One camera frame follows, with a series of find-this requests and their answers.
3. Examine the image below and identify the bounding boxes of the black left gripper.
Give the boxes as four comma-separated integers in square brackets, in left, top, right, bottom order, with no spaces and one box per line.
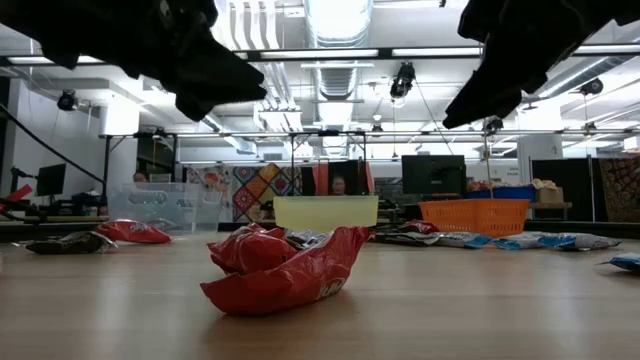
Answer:
[113,0,269,123]

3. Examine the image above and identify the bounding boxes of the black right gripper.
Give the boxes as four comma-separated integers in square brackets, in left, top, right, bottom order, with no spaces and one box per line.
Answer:
[441,0,640,131]

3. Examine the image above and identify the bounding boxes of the clear plastic bin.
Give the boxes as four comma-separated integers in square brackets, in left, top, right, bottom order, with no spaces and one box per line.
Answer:
[106,181,225,235]

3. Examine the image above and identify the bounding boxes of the brown Hershey's mini bar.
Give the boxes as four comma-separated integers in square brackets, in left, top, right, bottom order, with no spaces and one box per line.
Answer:
[23,230,119,256]
[144,217,185,233]
[283,228,334,251]
[374,230,441,247]

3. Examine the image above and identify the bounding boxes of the red KitKat mini bar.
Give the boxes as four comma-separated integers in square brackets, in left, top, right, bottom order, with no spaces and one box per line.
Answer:
[94,218,174,245]
[207,222,302,275]
[399,219,440,235]
[199,225,375,317]

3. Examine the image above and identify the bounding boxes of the blue white mini bar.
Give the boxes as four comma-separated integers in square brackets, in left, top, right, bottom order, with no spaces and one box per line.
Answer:
[434,231,494,250]
[597,252,640,274]
[492,232,576,251]
[539,232,622,252]

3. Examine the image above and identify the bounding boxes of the white strip light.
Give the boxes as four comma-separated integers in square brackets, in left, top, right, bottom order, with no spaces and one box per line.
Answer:
[574,44,640,55]
[7,55,104,65]
[259,48,380,60]
[392,47,484,57]

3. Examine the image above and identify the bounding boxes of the white printed cloth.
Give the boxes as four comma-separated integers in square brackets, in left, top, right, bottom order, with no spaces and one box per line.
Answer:
[185,164,235,201]

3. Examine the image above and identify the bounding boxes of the colourful patchwork quilt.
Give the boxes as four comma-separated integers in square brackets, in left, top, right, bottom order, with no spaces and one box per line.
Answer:
[231,162,305,224]

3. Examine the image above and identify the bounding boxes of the blue storage bin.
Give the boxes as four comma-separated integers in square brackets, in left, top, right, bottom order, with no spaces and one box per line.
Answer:
[466,185,537,202]

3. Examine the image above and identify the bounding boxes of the large black monitor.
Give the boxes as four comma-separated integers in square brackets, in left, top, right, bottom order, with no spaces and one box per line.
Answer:
[400,154,468,196]

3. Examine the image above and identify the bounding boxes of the black overhead beam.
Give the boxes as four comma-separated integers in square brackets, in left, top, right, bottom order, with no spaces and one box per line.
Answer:
[0,46,640,67]

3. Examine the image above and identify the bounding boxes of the dark partition panel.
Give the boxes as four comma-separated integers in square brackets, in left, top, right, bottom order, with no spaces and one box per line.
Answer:
[530,157,597,224]

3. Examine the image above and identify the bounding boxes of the cardboard box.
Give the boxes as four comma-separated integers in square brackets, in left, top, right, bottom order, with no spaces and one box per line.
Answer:
[532,178,566,205]

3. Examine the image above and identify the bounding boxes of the small wooden table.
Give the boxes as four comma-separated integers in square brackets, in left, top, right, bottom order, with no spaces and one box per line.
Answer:
[528,201,575,222]

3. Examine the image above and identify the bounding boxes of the orange plastic basket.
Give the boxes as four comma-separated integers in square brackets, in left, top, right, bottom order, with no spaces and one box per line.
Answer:
[418,198,531,239]

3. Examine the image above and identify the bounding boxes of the orange curtain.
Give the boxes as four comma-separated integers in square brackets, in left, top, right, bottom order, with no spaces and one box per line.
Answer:
[312,160,375,197]

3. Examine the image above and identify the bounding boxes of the brown patterned rug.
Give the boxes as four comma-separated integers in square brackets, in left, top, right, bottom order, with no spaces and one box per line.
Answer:
[597,155,640,224]

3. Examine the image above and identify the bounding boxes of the yellow plastic bin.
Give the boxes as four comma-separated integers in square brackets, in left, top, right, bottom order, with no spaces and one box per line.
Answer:
[273,195,380,234]

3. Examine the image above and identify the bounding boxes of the small black monitor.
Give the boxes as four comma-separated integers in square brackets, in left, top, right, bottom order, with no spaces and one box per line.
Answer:
[35,162,68,198]

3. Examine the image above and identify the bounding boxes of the red background object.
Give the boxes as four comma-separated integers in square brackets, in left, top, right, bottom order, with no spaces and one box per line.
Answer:
[0,183,34,211]

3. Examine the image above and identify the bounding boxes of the black background station frame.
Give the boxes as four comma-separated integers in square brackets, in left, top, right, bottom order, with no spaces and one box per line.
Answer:
[98,128,640,199]

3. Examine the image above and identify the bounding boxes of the white ceiling air duct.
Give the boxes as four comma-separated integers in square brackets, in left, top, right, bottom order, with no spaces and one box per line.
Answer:
[199,114,257,155]

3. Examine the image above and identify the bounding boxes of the silver slanted duct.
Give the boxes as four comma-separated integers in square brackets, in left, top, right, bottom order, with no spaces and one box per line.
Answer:
[537,54,631,101]

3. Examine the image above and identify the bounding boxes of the thin beige cord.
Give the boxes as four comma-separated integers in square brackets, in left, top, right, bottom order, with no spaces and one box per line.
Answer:
[479,117,495,200]

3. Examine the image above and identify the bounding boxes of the silver ceiling duct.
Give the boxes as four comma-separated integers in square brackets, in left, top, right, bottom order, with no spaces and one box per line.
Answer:
[303,0,375,157]

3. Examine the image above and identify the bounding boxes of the black slanted cable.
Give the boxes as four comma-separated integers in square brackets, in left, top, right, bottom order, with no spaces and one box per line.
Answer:
[0,102,106,185]

